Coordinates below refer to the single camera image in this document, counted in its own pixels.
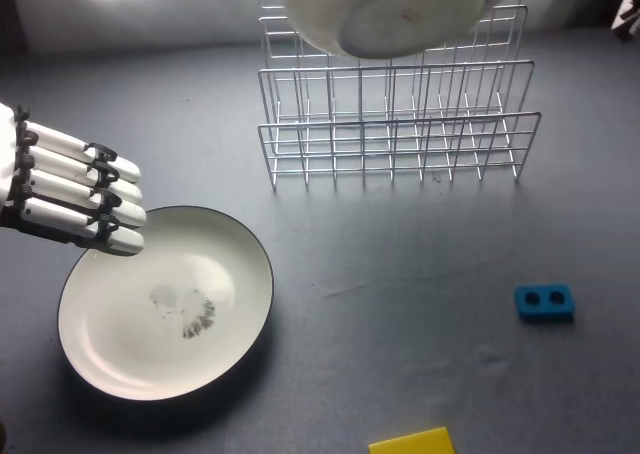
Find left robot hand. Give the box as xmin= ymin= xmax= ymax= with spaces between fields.
xmin=0 ymin=102 xmax=147 ymax=258

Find black-rimmed white plate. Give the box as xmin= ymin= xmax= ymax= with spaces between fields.
xmin=56 ymin=204 xmax=276 ymax=418

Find blue block with two holes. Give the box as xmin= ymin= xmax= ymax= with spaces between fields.
xmin=513 ymin=283 xmax=576 ymax=324

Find yellow flat block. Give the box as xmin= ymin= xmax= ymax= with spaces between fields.
xmin=368 ymin=426 xmax=456 ymax=454

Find silver wire plate rack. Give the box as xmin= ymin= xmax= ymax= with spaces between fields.
xmin=255 ymin=0 xmax=543 ymax=191

